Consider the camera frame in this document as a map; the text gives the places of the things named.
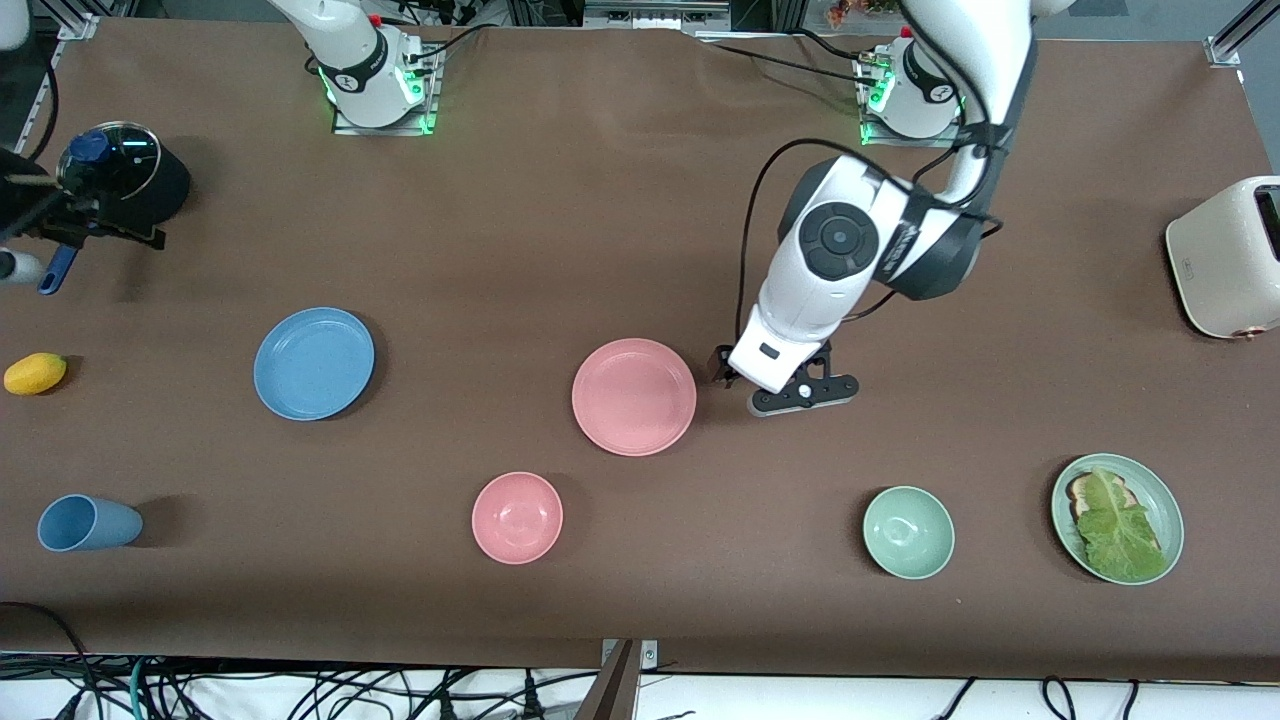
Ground wide pink shallow bowl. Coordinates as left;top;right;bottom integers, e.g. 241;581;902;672
571;338;698;458

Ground wide blue shallow bowl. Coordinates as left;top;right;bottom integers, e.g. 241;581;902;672
253;306;376;422

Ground glass lid with blue knob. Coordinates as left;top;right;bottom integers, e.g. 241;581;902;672
57;122;162;201

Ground yellow lemon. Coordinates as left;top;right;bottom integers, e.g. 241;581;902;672
3;352;68;396

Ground brown table cover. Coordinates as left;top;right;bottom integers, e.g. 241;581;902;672
0;15;1280;683

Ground small green deep bowl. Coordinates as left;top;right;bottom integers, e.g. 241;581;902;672
862;485;956;580

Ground small pink deep bowl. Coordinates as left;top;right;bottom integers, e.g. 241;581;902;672
471;471;564;566

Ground blue plastic cup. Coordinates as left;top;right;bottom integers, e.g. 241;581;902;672
37;494;144;552

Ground toasted bread slice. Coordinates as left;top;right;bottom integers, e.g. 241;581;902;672
1066;472;1138;521

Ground orange artificial flowers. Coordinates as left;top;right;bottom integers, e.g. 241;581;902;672
826;0;901;26

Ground grey metal box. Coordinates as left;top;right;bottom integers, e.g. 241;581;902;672
583;0;731;31

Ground green lettuce leaf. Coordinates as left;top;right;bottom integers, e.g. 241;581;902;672
1075;467;1168;583

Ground wide green shallow bowl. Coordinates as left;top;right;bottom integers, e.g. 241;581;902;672
1050;453;1185;586

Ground beige toaster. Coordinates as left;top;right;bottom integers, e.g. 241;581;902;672
1165;175;1280;341

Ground black pot with blue handle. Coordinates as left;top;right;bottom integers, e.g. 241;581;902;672
38;122;192;296

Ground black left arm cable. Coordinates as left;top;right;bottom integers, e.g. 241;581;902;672
738;0;1011;326

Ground aluminium frame rail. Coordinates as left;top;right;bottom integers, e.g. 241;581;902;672
1205;0;1280;69
20;12;101;131

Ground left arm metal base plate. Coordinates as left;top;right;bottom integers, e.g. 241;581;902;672
860;112;966;149

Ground black base cable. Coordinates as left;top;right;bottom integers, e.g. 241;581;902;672
700;40;873;86
795;28;883;66
405;22;501;66

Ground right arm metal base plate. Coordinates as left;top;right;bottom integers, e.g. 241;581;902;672
332;98;439;137

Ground dark brown post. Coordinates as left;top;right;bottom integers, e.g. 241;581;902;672
575;640;641;720

